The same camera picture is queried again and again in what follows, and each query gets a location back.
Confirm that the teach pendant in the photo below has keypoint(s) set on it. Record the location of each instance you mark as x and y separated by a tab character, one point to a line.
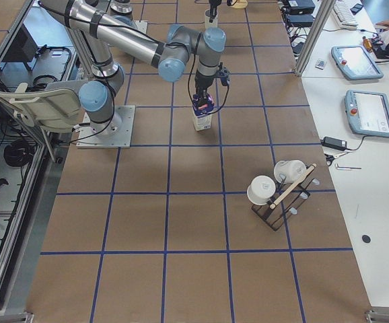
367	113
355	63

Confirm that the far teach pendant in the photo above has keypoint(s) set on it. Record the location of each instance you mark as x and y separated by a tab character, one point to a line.
355	63

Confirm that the black power brick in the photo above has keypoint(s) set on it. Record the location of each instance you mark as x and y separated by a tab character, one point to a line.
334	143

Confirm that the blue white milk carton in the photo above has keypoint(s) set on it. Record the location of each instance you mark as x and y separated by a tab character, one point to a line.
202	112

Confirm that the white cup on rack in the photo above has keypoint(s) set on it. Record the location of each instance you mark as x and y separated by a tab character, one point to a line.
288	171
260	190

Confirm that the white plastic chair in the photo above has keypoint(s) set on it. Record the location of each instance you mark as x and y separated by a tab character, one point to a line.
55	109

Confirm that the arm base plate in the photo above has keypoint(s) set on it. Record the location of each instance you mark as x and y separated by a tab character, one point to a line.
117	134

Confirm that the allen key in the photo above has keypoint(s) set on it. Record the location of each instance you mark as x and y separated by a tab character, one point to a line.
349	168

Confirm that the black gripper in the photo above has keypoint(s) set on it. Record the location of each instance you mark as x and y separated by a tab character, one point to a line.
201	83

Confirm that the white keyboard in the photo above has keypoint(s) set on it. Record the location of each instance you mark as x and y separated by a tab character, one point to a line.
343	16

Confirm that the aluminium frame post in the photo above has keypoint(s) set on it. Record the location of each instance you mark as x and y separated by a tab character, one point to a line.
322	15

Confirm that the near teach pendant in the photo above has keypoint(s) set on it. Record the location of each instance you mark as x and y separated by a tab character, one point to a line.
367	113

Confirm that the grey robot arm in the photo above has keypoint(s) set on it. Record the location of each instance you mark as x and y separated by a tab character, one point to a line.
101	30

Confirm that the black metal cup rack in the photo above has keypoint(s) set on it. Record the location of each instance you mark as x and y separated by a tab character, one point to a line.
286	201

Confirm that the white ceramic mug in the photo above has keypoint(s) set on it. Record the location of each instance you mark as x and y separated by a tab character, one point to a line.
209	21

